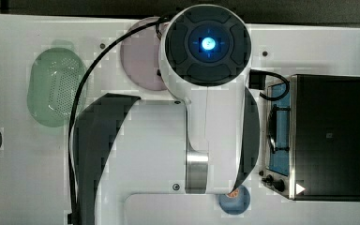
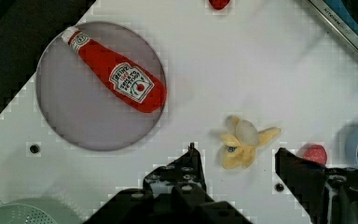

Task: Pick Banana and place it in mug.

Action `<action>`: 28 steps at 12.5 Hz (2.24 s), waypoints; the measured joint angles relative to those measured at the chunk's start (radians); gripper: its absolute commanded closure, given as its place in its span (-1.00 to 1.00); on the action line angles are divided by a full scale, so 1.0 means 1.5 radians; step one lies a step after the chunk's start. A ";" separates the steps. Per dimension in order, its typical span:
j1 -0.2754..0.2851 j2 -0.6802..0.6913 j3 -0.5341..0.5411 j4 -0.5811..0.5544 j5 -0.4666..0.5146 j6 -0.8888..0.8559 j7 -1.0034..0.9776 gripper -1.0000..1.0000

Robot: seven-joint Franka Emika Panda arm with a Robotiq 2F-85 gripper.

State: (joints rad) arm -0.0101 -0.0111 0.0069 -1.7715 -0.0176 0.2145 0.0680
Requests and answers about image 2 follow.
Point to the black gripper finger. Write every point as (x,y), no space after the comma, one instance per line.
(328,195)

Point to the yellow plush peeled banana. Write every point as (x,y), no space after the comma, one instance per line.
(242,141)

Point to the silver black toaster oven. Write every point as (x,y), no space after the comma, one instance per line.
(341,16)

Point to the green perforated colander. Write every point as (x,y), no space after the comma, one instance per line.
(41,210)

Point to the red plush strawberry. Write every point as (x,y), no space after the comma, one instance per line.
(313,152)

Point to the red plush ketchup bottle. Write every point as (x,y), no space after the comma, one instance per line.
(127,80)

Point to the small red round toy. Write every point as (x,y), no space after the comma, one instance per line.
(219,4)

